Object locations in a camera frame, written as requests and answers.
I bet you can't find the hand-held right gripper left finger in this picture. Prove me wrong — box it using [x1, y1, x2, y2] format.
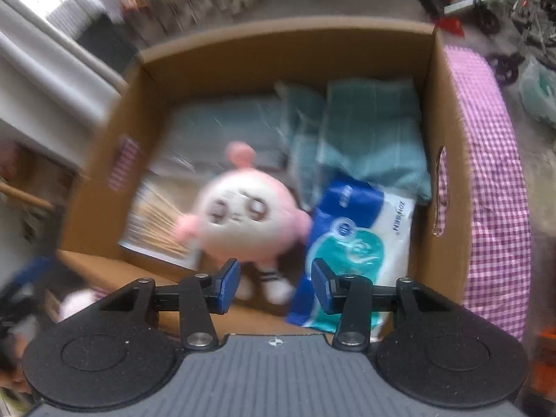
[100, 258, 242, 350]

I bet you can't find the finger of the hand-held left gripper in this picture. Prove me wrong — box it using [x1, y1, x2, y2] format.
[11, 256, 62, 287]

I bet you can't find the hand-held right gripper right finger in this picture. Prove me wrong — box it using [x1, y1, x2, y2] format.
[310, 258, 457, 350]

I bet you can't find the blue and white tissue pack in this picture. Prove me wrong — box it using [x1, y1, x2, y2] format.
[284, 178, 413, 335]

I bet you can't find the pink and white plush toy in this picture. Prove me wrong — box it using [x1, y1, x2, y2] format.
[174, 140, 313, 305]

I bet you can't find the clear-packaged towel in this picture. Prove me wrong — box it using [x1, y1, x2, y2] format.
[122, 96, 305, 270]

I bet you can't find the brown cardboard box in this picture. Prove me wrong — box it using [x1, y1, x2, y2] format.
[56, 16, 474, 335]

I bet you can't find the pink checkered cloth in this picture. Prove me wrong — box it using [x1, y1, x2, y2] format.
[436, 46, 533, 344]

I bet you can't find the white curtain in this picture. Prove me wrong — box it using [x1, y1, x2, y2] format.
[0, 0, 131, 170]

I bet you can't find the black furniture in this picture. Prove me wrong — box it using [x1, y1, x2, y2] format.
[78, 13, 140, 74]

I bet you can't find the small red plastic bag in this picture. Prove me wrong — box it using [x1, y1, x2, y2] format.
[439, 15, 465, 38]

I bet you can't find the green plastic bag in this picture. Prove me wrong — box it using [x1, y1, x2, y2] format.
[519, 58, 556, 126]

